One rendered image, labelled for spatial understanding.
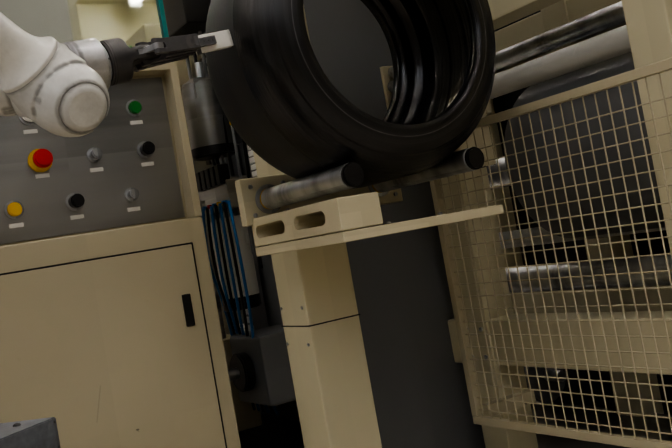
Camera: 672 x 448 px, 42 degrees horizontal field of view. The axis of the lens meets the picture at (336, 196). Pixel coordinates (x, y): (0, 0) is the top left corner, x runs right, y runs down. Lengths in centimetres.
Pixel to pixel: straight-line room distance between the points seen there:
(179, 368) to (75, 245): 36
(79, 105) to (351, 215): 52
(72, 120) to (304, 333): 85
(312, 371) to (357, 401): 12
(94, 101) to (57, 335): 81
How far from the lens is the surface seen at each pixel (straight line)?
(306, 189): 163
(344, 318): 192
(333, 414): 192
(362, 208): 152
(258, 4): 154
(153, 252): 200
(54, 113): 124
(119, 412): 198
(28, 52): 127
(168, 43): 149
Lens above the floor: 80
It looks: 3 degrees up
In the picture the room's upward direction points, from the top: 10 degrees counter-clockwise
